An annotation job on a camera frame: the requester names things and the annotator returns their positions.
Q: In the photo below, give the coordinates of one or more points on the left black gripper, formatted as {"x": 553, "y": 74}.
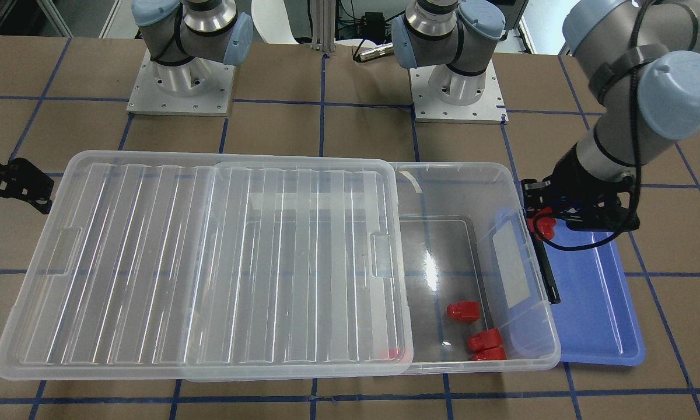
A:
{"x": 566, "y": 173}

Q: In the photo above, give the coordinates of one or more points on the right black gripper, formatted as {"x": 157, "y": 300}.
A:
{"x": 13, "y": 178}

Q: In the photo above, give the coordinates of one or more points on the clear plastic storage box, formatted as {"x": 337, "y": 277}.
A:
{"x": 472, "y": 268}

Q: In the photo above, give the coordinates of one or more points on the clear plastic box lid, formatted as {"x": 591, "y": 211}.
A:
{"x": 97, "y": 292}

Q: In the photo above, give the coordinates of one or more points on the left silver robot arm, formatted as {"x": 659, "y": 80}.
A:
{"x": 642, "y": 62}

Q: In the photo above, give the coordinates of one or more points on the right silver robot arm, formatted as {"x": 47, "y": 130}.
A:
{"x": 192, "y": 51}

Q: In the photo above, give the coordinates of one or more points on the blue plastic tray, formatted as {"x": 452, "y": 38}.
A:
{"x": 595, "y": 321}

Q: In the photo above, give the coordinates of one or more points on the red block at edge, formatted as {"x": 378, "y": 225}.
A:
{"x": 485, "y": 340}

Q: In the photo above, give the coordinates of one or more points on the white plastic chair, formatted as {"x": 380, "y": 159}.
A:
{"x": 287, "y": 22}

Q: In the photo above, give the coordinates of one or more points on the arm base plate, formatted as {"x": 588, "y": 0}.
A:
{"x": 198, "y": 88}
{"x": 442, "y": 96}

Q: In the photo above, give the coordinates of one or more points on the aluminium frame post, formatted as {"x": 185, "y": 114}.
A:
{"x": 323, "y": 19}

